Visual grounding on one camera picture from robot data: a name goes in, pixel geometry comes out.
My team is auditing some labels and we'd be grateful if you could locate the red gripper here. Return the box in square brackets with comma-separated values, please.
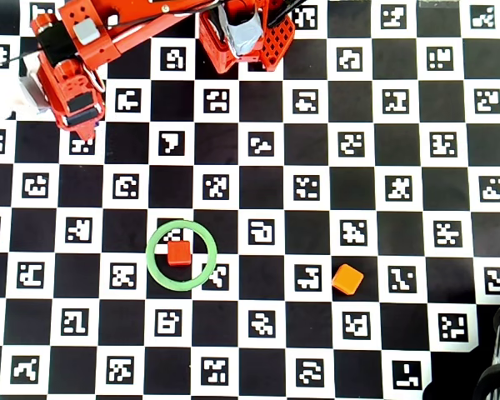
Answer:
[35, 57, 106, 142]

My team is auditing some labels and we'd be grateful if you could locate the red cube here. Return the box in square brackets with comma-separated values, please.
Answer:
[166, 240, 193, 267]

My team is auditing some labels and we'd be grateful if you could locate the orange cube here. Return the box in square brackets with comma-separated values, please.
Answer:
[331, 263, 365, 297]

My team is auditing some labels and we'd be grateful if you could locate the small grey square box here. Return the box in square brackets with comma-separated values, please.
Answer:
[72, 18, 100, 46]

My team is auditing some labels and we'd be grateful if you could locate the grey tape wad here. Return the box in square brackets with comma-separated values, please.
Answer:
[218, 3, 264, 58]

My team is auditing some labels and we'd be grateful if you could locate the black white marker mat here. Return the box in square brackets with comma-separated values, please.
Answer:
[0, 0, 500, 400]

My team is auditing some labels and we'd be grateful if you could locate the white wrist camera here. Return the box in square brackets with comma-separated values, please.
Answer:
[0, 56, 51, 123]

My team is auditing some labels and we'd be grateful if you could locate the green ring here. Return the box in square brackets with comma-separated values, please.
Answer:
[145, 219, 218, 292]

